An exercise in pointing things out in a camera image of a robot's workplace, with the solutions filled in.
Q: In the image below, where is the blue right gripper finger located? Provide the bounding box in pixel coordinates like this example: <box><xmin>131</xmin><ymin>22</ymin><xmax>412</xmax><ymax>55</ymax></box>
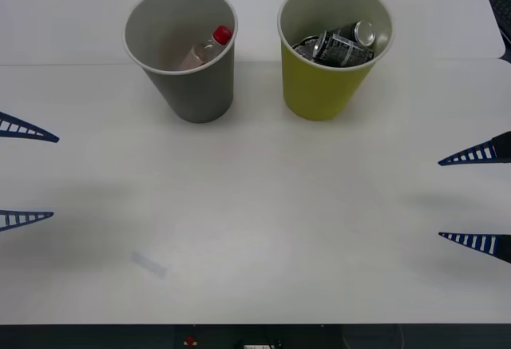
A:
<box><xmin>437</xmin><ymin>130</ymin><xmax>511</xmax><ymax>167</ymax></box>
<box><xmin>438</xmin><ymin>231</ymin><xmax>511</xmax><ymax>264</ymax></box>

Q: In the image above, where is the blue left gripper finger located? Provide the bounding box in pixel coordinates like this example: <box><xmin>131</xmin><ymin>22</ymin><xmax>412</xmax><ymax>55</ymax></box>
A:
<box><xmin>0</xmin><ymin>209</ymin><xmax>55</xmax><ymax>233</ymax></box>
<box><xmin>0</xmin><ymin>110</ymin><xmax>61</xmax><ymax>144</ymax></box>

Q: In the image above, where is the clear bottle with red cap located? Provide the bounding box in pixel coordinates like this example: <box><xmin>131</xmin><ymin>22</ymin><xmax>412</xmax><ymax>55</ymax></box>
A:
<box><xmin>178</xmin><ymin>25</ymin><xmax>234</xmax><ymax>72</ymax></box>

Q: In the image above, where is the yellow-green plastic bin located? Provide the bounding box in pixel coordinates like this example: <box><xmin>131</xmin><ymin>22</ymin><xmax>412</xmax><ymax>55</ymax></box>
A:
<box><xmin>277</xmin><ymin>0</ymin><xmax>394</xmax><ymax>121</ymax></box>

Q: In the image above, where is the black can with silver top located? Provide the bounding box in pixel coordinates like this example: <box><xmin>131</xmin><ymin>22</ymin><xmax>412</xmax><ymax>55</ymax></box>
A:
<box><xmin>334</xmin><ymin>20</ymin><xmax>378</xmax><ymax>46</ymax></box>

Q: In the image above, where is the black can with white print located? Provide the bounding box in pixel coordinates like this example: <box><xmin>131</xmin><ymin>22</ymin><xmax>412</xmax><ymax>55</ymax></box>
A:
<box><xmin>313</xmin><ymin>31</ymin><xmax>375</xmax><ymax>65</ymax></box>

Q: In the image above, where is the grey plastic bin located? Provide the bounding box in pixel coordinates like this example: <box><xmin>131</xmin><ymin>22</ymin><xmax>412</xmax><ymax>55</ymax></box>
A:
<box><xmin>122</xmin><ymin>0</ymin><xmax>239</xmax><ymax>124</ymax></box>

